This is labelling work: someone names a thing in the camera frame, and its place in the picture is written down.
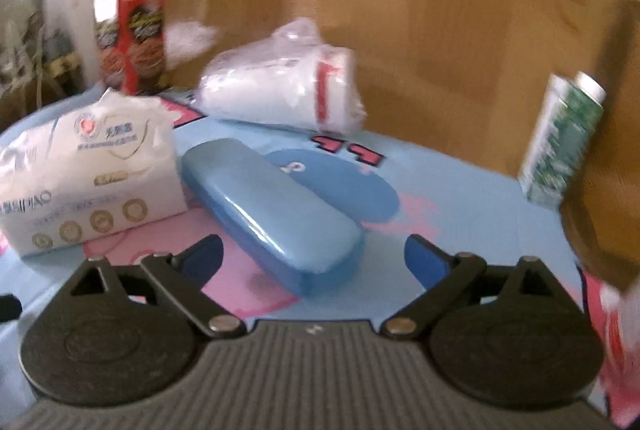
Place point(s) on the crumpled white plastic bag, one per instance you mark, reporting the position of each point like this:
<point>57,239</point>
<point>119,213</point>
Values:
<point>190,38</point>

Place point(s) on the blue glasses case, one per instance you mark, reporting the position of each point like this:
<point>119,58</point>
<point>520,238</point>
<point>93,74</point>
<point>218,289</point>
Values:
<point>270,210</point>

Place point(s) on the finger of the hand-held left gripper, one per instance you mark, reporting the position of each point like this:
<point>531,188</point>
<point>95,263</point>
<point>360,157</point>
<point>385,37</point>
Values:
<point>7,306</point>

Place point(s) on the green and white carton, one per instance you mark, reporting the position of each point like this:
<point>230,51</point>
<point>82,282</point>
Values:
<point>560,140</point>

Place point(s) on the blue printed blanket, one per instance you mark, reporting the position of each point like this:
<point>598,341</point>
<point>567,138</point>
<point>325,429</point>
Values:
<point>450,210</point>

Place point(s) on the brown chair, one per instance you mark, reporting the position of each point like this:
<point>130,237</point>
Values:
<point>605,190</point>

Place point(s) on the red and white paper cup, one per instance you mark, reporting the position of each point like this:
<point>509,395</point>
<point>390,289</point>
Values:
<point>620,340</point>

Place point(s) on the white tissue pack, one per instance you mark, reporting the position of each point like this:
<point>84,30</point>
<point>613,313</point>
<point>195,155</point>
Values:
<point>90,180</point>

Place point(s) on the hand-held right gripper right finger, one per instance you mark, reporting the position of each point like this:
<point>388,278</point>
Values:
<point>422,260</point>

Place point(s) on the bag of white cups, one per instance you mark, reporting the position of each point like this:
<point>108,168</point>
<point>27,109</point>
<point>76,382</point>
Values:
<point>280,80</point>

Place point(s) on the red snack box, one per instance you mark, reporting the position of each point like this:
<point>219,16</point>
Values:
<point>132,35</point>

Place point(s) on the brown wooden board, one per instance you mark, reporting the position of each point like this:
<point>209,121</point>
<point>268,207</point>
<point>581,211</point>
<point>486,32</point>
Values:
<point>400,0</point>

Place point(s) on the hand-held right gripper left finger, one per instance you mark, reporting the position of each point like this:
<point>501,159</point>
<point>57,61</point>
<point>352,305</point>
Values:
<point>202,256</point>

